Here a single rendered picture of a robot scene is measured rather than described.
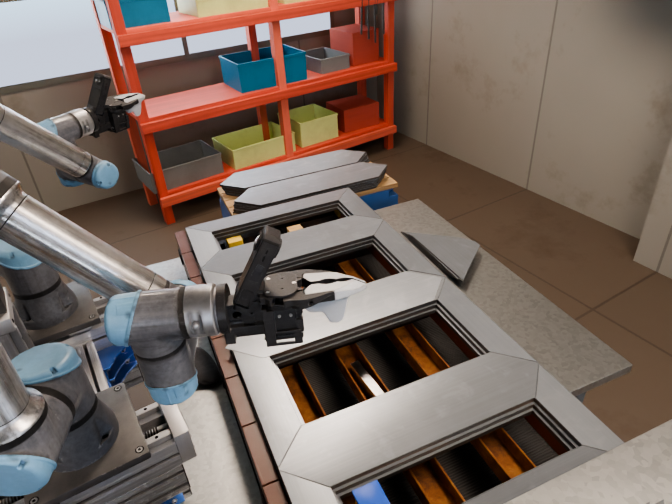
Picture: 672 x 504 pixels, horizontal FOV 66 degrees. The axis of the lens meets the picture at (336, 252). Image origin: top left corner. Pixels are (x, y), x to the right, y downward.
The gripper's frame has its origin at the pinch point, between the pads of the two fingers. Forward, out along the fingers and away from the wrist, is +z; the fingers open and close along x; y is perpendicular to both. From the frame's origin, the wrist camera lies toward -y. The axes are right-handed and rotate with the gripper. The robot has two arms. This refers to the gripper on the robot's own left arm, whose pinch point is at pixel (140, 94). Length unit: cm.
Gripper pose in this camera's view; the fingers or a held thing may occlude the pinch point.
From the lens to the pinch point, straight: 181.4
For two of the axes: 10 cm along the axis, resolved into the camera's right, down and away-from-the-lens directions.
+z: 5.3, -4.9, 6.9
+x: 8.4, 3.7, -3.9
